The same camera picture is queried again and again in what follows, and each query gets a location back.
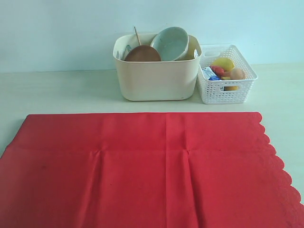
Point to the red table cloth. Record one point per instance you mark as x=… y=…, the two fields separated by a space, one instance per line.
x=145 y=170

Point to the brown wooden plate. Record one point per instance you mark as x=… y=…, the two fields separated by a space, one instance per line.
x=143 y=53

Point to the blue white milk carton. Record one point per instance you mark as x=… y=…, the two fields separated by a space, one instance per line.
x=209 y=74

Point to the pale green ceramic bowl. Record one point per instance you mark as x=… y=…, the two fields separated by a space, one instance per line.
x=171 y=43

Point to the stainless steel cup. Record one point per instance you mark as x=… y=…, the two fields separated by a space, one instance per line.
x=196 y=53

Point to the yellow cheese wedge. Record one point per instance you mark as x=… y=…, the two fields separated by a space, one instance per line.
x=226 y=78

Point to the red sausage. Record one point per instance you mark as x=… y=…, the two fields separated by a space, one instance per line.
x=219 y=71

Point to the wooden chopstick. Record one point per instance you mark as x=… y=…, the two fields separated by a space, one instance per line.
x=137 y=36

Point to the yellow lemon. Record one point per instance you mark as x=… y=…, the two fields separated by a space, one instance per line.
x=225 y=63

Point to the metal table knife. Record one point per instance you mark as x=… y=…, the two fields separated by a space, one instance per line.
x=127 y=50

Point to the cream plastic tub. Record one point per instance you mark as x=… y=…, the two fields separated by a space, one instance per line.
x=156 y=81

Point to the white perforated plastic basket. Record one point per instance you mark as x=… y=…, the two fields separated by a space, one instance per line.
x=221 y=91

